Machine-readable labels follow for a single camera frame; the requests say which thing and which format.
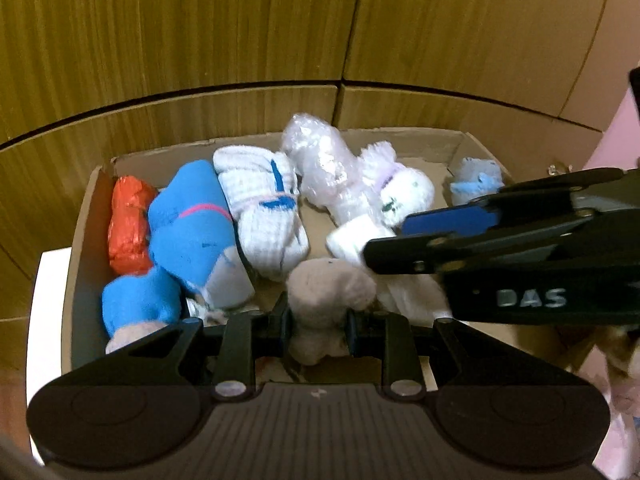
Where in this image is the clear bubble plastic bundle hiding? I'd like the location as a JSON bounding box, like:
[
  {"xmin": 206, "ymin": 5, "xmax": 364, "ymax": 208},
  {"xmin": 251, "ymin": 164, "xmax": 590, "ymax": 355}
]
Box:
[{"xmin": 280, "ymin": 112, "xmax": 381, "ymax": 221}]

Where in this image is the white sock with blue marks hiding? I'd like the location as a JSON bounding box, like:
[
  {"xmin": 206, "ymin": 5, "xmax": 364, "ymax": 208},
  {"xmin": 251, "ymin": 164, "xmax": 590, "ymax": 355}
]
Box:
[{"xmin": 212, "ymin": 145, "xmax": 311, "ymax": 281}]

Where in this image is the cardboard box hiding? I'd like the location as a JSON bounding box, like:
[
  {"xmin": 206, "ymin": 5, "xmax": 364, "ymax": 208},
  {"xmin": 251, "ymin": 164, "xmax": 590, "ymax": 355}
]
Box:
[{"xmin": 60, "ymin": 127, "xmax": 606, "ymax": 396}]

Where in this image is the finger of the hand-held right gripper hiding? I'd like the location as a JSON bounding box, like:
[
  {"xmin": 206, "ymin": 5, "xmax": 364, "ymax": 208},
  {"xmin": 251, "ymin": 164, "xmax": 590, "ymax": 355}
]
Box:
[
  {"xmin": 402, "ymin": 169, "xmax": 627, "ymax": 237},
  {"xmin": 364, "ymin": 215, "xmax": 597, "ymax": 277}
]

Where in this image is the light blue fluffy item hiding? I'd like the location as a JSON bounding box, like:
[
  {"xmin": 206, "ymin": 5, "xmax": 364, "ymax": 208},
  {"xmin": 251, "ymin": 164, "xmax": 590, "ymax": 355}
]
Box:
[{"xmin": 449, "ymin": 157, "xmax": 505, "ymax": 207}]

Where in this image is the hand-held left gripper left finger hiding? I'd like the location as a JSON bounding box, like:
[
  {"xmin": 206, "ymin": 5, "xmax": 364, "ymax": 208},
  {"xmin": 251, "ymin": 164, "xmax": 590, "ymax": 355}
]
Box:
[{"xmin": 100, "ymin": 292, "xmax": 292, "ymax": 402}]

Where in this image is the blue sock with pink band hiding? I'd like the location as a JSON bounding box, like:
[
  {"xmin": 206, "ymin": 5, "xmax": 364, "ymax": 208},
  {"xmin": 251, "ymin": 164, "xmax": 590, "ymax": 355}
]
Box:
[{"xmin": 147, "ymin": 160, "xmax": 256, "ymax": 311}]

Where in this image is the white fluffy sock lilac band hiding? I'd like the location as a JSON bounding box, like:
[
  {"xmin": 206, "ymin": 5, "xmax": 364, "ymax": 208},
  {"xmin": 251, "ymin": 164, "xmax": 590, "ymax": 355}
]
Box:
[{"xmin": 357, "ymin": 141, "xmax": 436, "ymax": 231}]

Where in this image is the wooden wardrobe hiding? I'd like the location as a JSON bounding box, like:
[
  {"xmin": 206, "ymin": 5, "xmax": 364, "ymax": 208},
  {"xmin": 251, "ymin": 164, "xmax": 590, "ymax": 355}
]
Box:
[{"xmin": 0, "ymin": 0, "xmax": 640, "ymax": 441}]

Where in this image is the orange plastic bag bundle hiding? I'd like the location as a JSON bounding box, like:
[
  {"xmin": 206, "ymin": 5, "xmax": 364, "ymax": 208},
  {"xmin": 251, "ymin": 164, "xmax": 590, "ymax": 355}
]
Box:
[{"xmin": 107, "ymin": 175, "xmax": 160, "ymax": 276}]

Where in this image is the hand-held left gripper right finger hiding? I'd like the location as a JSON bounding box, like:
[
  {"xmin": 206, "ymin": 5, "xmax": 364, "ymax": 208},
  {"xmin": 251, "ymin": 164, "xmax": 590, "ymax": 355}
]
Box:
[{"xmin": 346, "ymin": 310, "xmax": 556, "ymax": 402}]

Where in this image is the blue and grey sock bundle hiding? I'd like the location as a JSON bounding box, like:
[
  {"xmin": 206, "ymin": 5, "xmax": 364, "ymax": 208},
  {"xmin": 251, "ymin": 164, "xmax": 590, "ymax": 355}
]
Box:
[{"xmin": 102, "ymin": 265, "xmax": 182, "ymax": 356}]

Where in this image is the beige fuzzy sock bundle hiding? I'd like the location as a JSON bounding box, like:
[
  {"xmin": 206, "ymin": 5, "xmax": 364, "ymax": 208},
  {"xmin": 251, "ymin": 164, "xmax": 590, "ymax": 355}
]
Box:
[{"xmin": 286, "ymin": 257, "xmax": 377, "ymax": 366}]

